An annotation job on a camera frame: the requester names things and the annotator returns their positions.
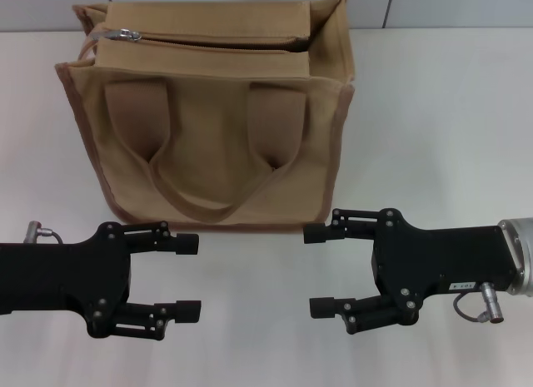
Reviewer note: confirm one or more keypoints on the white and silver right robot arm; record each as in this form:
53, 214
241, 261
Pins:
522, 254

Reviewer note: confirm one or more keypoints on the silver metal zipper pull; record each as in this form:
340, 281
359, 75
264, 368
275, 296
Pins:
125, 35

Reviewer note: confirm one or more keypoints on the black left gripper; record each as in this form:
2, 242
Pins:
62, 279

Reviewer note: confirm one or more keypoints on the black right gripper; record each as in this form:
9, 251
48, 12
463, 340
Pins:
437, 262

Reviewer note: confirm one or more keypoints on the khaki canvas food bag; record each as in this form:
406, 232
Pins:
208, 154

